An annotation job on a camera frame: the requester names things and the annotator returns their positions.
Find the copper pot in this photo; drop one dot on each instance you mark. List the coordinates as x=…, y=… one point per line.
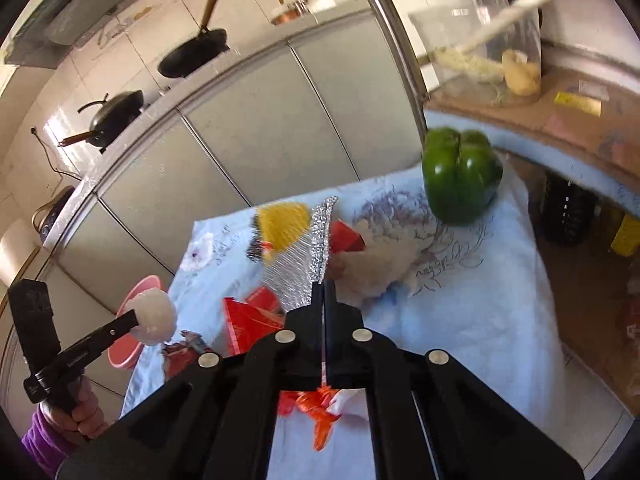
x=292, y=12

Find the light blue floral cloth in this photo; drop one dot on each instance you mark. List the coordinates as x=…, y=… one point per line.
x=475, y=310

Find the white plastic spatula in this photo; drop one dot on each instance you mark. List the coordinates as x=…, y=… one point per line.
x=500, y=22

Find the grey kitchen cabinet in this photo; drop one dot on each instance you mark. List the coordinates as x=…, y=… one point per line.
x=250, y=135

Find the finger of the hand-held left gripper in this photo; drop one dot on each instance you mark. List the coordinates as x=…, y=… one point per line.
x=100, y=335

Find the white crumpled plastic bag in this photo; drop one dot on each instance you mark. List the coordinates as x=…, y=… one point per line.
x=370, y=270

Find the dark glass bottle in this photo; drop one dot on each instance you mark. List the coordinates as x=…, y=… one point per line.
x=567, y=210

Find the white tissue ball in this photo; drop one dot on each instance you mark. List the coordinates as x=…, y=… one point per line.
x=150, y=315

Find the person's left hand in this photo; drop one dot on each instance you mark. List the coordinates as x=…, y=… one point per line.
x=85, y=412

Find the red paper packet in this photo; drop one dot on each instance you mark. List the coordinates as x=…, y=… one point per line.
x=250, y=325

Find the white round container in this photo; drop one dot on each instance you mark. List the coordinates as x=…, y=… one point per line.
x=17, y=260

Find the range hood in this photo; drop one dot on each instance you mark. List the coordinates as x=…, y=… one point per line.
x=60, y=30

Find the black lidded pan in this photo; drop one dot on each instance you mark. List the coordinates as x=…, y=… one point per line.
x=112, y=117

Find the yellow silver snack packet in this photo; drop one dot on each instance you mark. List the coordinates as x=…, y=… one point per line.
x=290, y=280

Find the small red box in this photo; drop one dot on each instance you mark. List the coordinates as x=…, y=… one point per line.
x=347, y=237

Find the orange white wrapper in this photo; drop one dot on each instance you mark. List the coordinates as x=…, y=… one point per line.
x=320, y=410

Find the green bell pepper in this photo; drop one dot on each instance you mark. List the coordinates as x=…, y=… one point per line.
x=460, y=175

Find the ginger root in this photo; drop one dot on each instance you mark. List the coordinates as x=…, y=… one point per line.
x=520, y=75

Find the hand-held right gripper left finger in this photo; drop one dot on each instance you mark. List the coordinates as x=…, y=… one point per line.
x=310, y=330

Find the yellow label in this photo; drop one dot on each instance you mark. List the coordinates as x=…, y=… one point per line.
x=577, y=104

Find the clear plastic container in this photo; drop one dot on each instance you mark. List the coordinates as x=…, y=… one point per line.
x=450, y=35

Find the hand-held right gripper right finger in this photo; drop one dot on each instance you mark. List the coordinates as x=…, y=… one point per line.
x=342, y=330

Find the colourful printed wrapper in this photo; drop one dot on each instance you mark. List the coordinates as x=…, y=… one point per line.
x=182, y=352

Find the pink plastic bin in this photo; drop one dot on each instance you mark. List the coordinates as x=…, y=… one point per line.
x=125, y=352

